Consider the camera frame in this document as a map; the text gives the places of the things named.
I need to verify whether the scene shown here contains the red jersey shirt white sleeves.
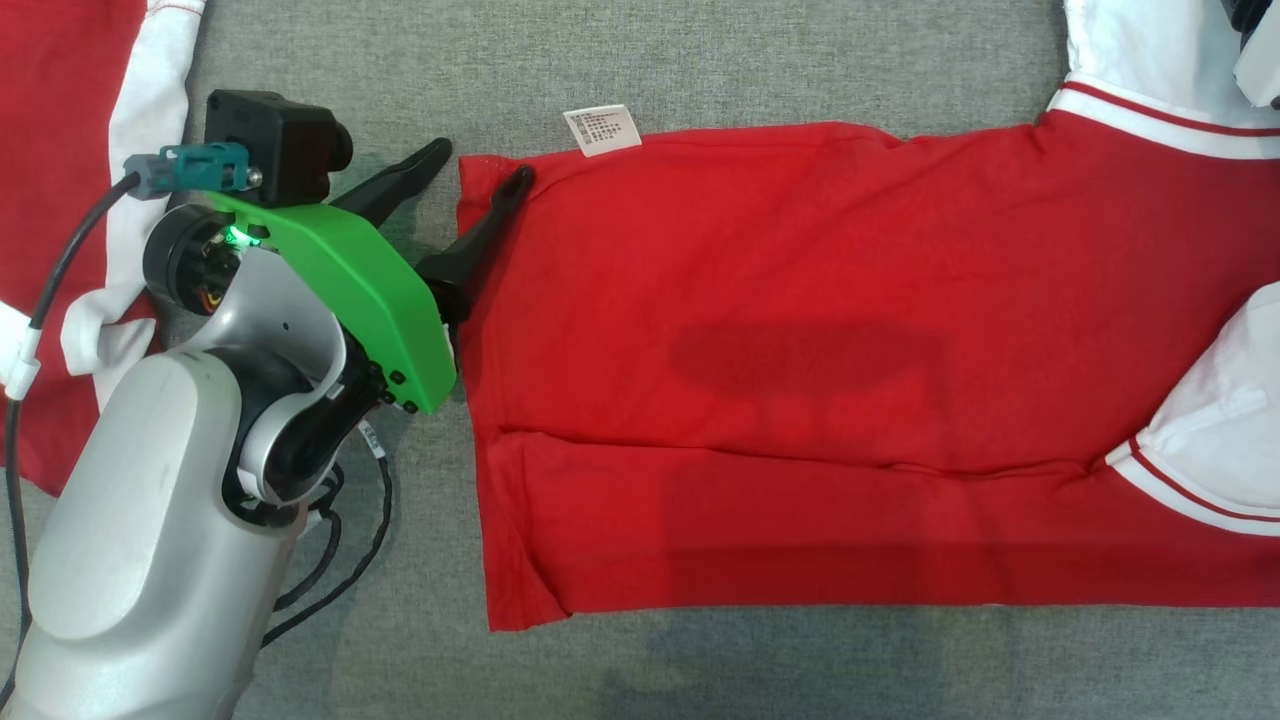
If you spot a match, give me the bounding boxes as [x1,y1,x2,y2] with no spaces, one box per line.
[455,0,1280,633]

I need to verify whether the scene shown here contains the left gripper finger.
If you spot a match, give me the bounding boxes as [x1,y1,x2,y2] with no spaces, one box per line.
[414,165,536,327]
[329,138,454,230]

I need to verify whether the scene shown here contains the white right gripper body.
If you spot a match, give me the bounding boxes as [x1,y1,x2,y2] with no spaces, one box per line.
[1222,0,1280,110]

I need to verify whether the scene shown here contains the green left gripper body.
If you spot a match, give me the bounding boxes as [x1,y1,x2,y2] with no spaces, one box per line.
[205,190,460,417]

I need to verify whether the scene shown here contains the thick black camera cable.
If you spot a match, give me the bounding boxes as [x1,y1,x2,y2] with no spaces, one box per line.
[0,172,143,706]

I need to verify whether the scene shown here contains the red white shorts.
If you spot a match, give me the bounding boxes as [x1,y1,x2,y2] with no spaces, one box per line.
[0,0,208,498]

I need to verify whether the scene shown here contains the teal cable connector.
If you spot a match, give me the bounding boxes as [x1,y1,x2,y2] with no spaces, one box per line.
[124,142,264,200]

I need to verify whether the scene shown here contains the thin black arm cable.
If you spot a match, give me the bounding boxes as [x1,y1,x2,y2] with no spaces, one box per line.
[258,420,394,647]

